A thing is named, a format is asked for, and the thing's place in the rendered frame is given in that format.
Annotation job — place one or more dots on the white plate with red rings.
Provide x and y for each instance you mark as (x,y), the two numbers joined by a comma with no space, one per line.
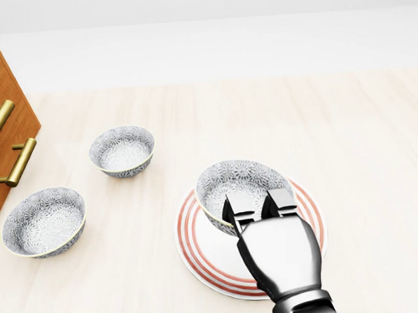
(214,254)

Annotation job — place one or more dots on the grey patterned bowl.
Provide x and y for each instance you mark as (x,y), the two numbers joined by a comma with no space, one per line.
(122,151)
(44,223)
(228,183)

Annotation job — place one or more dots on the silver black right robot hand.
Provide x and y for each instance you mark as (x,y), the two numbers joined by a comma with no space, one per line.
(282,251)

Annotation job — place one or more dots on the wooden cabinet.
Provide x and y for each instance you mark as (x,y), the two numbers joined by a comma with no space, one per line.
(3,114)

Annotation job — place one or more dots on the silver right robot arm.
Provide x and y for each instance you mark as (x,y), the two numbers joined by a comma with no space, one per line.
(302,307)

